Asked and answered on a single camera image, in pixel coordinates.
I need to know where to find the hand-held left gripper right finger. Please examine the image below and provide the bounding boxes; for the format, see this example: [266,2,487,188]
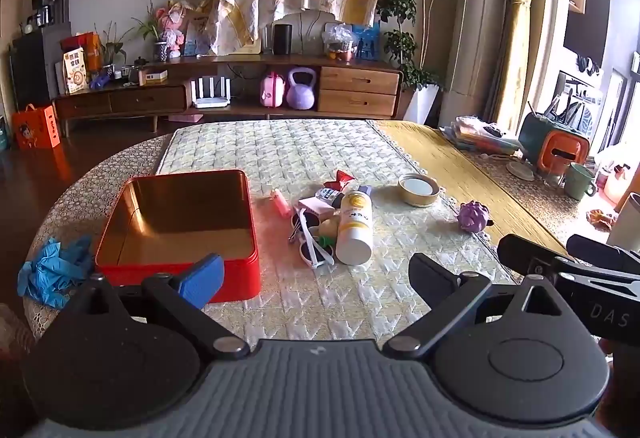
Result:
[382,253,571,360]

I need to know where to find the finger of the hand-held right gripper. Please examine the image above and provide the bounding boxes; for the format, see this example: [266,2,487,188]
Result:
[497,234,576,284]
[566,234,640,270]

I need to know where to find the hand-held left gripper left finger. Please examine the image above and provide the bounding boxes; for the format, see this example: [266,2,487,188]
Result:
[65,253,251,360]

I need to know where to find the purple spiky toy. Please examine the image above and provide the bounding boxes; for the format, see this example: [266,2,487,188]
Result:
[457,200,493,233]

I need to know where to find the red tin box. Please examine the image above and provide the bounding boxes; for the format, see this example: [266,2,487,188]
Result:
[95,169,262,304]

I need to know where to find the tape roll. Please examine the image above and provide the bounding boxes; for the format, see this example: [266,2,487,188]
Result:
[398,173,441,207]

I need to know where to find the white bottle yellow label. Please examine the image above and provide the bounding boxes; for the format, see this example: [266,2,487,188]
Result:
[335,185,373,266]

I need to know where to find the white sunglasses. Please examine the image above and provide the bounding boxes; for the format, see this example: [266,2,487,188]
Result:
[287,210,336,269]

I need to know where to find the white cylinder container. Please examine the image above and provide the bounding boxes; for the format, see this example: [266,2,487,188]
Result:
[607,192,640,253]

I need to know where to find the pink bottle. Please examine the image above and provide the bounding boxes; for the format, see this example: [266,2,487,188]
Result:
[602,163,633,204]

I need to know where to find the green mug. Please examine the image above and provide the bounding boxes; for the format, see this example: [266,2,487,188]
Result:
[564,162,598,201]

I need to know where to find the yellow table cover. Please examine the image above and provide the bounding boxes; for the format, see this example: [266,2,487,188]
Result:
[367,119,568,254]

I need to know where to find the pink tube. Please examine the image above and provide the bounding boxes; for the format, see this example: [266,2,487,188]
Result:
[270,188,292,218]

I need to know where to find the cream bulb-shaped toy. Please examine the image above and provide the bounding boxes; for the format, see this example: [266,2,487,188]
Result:
[320,213,342,239]

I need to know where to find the stack of books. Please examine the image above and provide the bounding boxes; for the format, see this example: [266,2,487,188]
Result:
[440,115,523,155]

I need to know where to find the red snack wrapper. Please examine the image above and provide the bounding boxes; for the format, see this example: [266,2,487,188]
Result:
[324,169,356,193]

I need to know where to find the black item white label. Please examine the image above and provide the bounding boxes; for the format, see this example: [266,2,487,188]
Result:
[315,187,346,209]

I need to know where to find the small pink box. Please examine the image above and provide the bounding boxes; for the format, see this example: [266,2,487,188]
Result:
[297,197,335,221]

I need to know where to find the blue gloves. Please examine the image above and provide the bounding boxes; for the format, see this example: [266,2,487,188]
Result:
[17,234,96,309]

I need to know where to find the quilted pale mat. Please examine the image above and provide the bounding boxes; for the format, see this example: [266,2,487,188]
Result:
[156,119,516,344]

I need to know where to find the white planter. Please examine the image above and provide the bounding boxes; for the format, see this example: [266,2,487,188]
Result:
[400,83,441,126]

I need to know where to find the white router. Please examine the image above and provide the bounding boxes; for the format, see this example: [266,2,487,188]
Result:
[192,75,232,110]

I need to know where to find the pink toy case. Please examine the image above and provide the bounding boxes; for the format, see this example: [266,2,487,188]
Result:
[260,70,287,108]

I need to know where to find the purple kettlebell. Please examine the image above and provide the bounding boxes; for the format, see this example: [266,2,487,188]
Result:
[286,67,318,111]

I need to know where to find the wooden TV cabinet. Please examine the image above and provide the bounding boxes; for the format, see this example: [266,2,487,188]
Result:
[52,58,403,134]

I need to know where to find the orange gift box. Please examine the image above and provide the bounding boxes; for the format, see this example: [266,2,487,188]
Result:
[12,104,62,150]

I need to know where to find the plant in patterned pot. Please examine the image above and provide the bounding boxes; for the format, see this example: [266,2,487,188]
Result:
[132,0,171,63]

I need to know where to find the beige curtain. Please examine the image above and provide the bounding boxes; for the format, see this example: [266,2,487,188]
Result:
[487,0,551,129]

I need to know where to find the blue picture box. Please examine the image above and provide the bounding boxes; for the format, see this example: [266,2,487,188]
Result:
[352,23,381,62]

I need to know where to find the white orange snack box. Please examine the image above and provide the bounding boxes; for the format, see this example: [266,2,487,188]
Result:
[62,47,91,95]

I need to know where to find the small potted plant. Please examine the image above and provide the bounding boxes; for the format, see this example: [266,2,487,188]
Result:
[95,20,128,69]

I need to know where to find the black speaker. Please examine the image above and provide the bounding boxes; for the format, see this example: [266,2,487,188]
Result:
[273,24,293,56]

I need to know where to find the pink plush doll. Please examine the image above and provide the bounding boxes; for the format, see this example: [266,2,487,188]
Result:
[155,0,193,59]

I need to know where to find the clear plastic bag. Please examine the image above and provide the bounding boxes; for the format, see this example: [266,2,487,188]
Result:
[321,23,355,61]

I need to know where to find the orange paper bag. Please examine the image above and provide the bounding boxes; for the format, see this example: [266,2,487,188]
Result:
[60,32,103,71]

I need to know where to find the black cabinet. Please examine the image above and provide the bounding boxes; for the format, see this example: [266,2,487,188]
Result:
[10,22,73,111]

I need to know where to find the tall green plant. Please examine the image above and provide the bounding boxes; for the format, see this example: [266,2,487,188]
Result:
[375,0,458,91]

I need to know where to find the black coffee machine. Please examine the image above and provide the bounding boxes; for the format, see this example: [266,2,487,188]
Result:
[31,0,71,28]

